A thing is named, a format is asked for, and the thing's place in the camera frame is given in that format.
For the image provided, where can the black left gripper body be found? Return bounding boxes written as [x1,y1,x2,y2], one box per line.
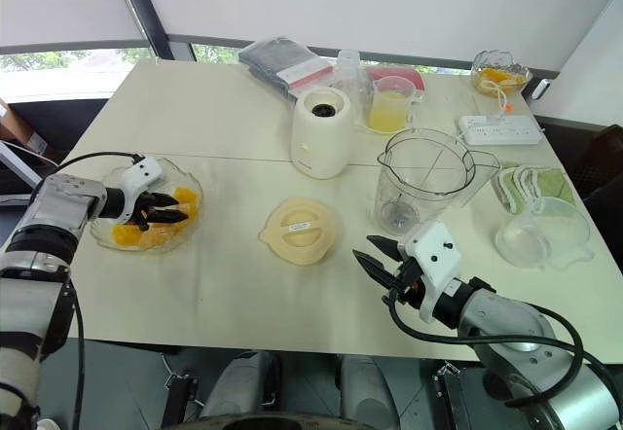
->
[133,191,161,233]

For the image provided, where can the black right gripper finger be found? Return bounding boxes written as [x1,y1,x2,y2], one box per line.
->
[351,249,395,289]
[365,234,405,262]

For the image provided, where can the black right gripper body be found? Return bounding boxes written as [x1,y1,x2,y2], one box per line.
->
[383,258,428,312]

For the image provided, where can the clear blender jar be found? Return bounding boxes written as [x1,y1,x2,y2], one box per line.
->
[373,127,502,237]

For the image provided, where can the cream blender lid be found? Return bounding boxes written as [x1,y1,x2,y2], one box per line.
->
[257,197,341,268]

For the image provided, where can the cream blender base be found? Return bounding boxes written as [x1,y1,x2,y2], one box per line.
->
[290,86,355,180]

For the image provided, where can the clear glass leaf dish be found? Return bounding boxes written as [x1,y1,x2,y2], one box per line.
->
[88,156,204,256]

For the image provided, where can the grey robot leg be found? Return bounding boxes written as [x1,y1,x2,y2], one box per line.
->
[198,351,284,421]
[339,354,403,430]

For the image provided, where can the measuring cup with yellow juice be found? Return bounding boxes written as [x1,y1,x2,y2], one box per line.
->
[367,75,425,135]

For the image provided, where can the clear plastic jug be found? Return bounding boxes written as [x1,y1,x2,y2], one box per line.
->
[495,196,597,272]

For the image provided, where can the brown cardboard box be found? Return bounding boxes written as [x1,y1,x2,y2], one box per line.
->
[0,97,51,160]

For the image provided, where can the green cleaning cloth stack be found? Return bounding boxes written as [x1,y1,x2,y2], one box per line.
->
[490,163,581,215]

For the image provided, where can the white power strip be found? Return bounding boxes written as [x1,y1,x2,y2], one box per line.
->
[454,114,544,147]

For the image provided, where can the red tray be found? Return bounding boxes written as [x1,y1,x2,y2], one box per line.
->
[364,64,426,93]

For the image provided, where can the black packet in plastic bag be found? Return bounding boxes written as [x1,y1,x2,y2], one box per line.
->
[238,36,338,106]

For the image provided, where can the clear plastic bottle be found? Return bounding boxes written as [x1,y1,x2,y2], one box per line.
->
[332,49,374,111]

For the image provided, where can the black window mullion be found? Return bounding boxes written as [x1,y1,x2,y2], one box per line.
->
[107,0,177,61]

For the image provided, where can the orange pieces heap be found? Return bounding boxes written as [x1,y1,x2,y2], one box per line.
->
[476,68,527,93]

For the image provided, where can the crinkled glass bowl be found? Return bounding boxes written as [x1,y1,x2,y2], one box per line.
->
[470,50,534,97]

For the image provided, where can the black chair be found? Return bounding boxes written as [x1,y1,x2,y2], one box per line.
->
[568,125,623,230]

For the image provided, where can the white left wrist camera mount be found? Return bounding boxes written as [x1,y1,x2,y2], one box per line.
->
[120,157,165,225]

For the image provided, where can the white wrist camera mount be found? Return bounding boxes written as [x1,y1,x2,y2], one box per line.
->
[402,220,463,325]
[120,157,165,225]

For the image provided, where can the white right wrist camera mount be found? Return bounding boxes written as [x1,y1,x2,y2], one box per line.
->
[402,220,463,325]

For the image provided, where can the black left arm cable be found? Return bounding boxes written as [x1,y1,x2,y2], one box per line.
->
[27,151,145,192]

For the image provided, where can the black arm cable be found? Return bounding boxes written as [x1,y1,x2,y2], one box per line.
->
[385,296,586,408]
[27,151,145,192]

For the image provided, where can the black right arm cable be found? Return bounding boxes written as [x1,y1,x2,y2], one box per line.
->
[385,296,586,408]

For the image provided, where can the white power cord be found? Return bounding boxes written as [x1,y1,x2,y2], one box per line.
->
[474,78,512,121]

